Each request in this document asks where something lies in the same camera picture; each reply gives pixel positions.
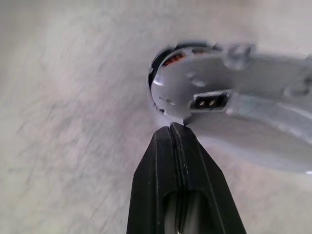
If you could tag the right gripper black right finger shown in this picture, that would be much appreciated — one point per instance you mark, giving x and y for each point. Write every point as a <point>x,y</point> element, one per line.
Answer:
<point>204,190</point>

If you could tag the round metal motor stator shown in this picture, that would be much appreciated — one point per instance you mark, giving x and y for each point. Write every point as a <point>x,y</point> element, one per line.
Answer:
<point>243,122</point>

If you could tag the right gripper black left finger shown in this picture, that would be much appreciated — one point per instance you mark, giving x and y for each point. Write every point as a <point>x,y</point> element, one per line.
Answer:
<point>151,182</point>

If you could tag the copper-wound motor stator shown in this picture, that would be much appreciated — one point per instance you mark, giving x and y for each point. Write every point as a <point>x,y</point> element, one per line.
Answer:
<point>174,59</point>

